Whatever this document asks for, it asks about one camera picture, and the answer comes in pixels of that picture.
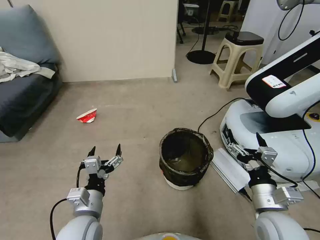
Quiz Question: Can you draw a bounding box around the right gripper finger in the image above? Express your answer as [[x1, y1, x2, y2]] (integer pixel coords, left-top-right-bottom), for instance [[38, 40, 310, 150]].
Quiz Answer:
[[227, 141, 253, 162], [256, 132, 267, 148]]

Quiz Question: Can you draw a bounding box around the white round trash can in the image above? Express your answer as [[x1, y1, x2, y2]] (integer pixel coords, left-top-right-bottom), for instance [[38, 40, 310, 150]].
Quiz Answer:
[[163, 172, 196, 191]]

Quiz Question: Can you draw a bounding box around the crushed red paper bowl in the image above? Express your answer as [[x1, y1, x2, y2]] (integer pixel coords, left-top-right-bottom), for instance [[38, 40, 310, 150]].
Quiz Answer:
[[76, 108, 98, 124]]

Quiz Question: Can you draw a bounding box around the black bin liner bag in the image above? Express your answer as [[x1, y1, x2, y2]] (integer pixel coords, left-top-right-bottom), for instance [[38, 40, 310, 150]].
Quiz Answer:
[[159, 128, 214, 187]]

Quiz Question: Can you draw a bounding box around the blue-grey sofa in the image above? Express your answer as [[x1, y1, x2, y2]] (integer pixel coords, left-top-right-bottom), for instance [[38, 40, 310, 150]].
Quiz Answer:
[[0, 5, 63, 143]]

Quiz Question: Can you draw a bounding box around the black round stand base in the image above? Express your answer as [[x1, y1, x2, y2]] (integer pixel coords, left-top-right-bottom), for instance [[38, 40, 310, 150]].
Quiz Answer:
[[186, 0, 216, 65]]

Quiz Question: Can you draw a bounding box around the flat black box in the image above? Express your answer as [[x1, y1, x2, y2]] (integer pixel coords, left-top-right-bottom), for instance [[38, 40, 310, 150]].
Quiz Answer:
[[225, 31, 265, 46]]

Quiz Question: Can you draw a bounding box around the crumpled white cloth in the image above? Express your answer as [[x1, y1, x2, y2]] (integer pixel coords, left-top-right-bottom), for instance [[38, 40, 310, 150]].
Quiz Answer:
[[0, 47, 56, 83]]

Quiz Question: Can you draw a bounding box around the black flat disc base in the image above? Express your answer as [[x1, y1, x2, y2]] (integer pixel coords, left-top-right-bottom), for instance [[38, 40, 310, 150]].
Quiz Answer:
[[191, 26, 221, 35]]

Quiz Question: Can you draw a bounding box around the black office chair base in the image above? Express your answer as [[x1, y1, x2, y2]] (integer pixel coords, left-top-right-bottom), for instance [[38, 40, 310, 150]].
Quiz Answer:
[[176, 21, 187, 44]]

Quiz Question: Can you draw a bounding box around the small beige plastic stool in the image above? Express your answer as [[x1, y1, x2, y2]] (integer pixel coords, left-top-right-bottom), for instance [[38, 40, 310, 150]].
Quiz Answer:
[[216, 0, 245, 23]]

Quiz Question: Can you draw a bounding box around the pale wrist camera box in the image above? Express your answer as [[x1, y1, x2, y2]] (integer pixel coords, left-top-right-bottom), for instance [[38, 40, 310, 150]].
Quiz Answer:
[[84, 155, 101, 175], [257, 146, 278, 166]]

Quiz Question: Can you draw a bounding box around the silver aluminium rail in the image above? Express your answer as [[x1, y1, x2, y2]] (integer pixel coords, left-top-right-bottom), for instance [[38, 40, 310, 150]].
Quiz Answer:
[[210, 147, 251, 194]]

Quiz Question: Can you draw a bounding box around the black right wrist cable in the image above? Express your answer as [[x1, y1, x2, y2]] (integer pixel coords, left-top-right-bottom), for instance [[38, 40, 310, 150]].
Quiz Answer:
[[261, 160, 298, 187]]

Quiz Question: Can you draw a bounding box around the black floor cable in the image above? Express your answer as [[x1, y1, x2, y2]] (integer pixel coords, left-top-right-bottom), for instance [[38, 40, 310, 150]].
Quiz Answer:
[[198, 97, 250, 133]]

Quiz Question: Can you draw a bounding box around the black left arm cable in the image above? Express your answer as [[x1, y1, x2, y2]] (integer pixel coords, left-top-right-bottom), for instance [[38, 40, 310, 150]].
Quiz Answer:
[[49, 198, 68, 240]]

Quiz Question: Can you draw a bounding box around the black hanging cable loop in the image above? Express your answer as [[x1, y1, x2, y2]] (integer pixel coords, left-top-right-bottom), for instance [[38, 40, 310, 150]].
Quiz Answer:
[[278, 0, 305, 41]]

